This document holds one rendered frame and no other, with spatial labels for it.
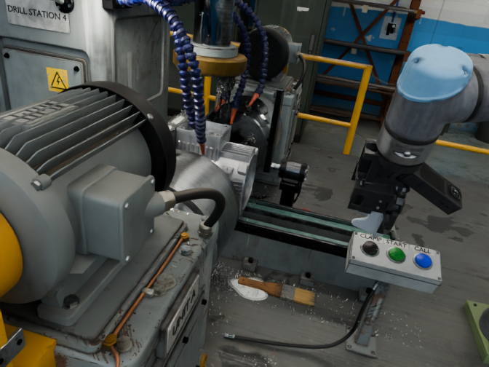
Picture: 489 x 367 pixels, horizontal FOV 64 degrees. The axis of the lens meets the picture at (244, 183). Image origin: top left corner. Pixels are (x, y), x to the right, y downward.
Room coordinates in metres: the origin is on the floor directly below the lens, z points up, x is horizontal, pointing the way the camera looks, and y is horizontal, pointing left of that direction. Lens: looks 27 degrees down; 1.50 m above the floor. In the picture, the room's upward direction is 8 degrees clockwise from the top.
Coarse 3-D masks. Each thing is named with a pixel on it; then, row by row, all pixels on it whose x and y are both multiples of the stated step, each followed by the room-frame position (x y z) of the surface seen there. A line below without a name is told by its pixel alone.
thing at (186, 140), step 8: (176, 128) 0.95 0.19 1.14; (184, 128) 0.95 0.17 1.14; (208, 128) 1.03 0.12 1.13; (216, 128) 1.03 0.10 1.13; (224, 128) 1.01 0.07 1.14; (176, 136) 0.95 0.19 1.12; (184, 136) 0.94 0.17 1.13; (192, 136) 0.94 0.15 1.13; (208, 136) 0.93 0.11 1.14; (216, 136) 0.93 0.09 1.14; (224, 136) 0.96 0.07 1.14; (176, 144) 0.95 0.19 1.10; (184, 144) 0.94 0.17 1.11; (192, 144) 0.93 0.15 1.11; (208, 144) 0.93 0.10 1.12; (216, 144) 0.93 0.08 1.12; (224, 144) 0.97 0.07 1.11; (200, 152) 0.93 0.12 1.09; (208, 152) 0.93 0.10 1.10; (216, 152) 0.92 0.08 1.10; (216, 160) 0.93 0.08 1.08
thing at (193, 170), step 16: (176, 160) 0.71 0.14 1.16; (192, 160) 0.72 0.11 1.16; (208, 160) 0.75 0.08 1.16; (176, 176) 0.64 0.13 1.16; (192, 176) 0.66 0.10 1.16; (208, 176) 0.69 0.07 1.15; (224, 176) 0.74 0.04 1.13; (224, 192) 0.69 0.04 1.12; (176, 208) 0.57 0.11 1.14; (192, 208) 0.59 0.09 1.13; (208, 208) 0.61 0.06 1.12; (224, 224) 0.64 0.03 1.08; (224, 240) 0.63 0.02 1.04
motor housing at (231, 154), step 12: (228, 144) 0.97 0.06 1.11; (240, 144) 0.99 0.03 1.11; (228, 156) 0.93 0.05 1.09; (240, 156) 0.93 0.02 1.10; (252, 156) 0.95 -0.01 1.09; (252, 168) 1.03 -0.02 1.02; (240, 180) 0.89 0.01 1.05; (252, 180) 1.03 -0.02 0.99; (240, 192) 0.87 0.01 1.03; (240, 204) 0.89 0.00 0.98
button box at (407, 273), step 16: (352, 240) 0.66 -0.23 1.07; (368, 240) 0.66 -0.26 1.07; (384, 240) 0.66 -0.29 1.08; (352, 256) 0.62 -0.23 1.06; (368, 256) 0.62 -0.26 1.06; (384, 256) 0.63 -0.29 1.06; (432, 256) 0.63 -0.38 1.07; (352, 272) 0.63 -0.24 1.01; (368, 272) 0.62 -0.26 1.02; (384, 272) 0.61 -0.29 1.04; (400, 272) 0.60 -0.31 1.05; (416, 272) 0.60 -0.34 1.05; (432, 272) 0.60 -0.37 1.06; (416, 288) 0.60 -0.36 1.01; (432, 288) 0.60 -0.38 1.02
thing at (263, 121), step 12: (252, 96) 1.29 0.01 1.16; (264, 96) 1.34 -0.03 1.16; (240, 108) 1.18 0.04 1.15; (252, 108) 1.18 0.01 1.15; (264, 108) 1.23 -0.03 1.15; (216, 120) 1.19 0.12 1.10; (228, 120) 1.19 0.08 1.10; (240, 120) 1.18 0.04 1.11; (252, 120) 1.17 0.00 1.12; (264, 120) 1.17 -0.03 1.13; (240, 132) 1.18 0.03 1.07; (252, 132) 1.17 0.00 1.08; (264, 132) 1.17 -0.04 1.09; (252, 144) 1.14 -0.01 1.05; (264, 144) 1.16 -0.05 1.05; (276, 144) 1.21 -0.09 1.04; (264, 156) 1.17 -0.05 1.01
